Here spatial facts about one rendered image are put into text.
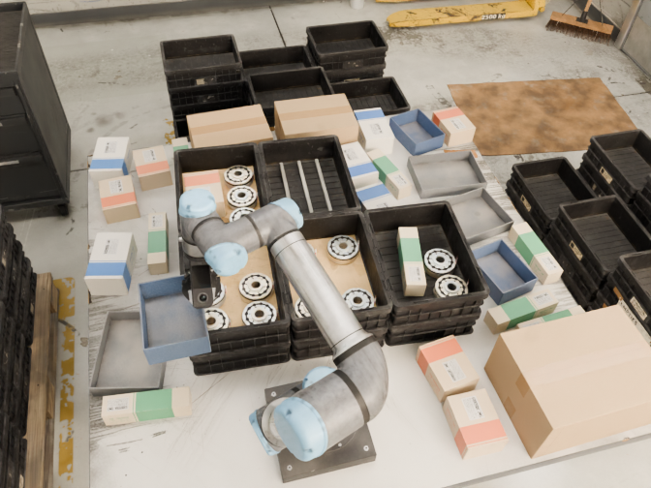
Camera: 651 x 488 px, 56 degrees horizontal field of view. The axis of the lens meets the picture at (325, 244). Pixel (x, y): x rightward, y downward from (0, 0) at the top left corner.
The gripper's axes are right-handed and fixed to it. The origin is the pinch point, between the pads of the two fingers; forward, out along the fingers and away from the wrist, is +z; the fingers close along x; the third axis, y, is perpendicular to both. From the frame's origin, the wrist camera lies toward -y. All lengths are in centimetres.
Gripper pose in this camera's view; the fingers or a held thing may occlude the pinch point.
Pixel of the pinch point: (202, 306)
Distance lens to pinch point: 153.8
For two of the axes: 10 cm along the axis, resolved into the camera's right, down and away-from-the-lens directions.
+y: -2.2, -7.4, 6.4
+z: -1.2, 6.7, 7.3
